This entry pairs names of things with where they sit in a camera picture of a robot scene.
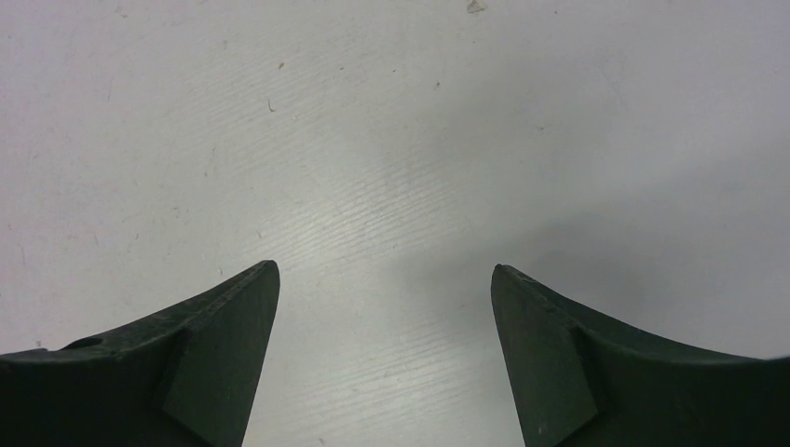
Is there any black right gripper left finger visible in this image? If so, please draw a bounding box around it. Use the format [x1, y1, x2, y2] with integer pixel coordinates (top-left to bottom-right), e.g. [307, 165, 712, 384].
[1, 261, 280, 446]

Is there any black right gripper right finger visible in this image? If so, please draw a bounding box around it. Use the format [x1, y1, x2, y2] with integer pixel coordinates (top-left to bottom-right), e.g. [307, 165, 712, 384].
[490, 264, 789, 446]

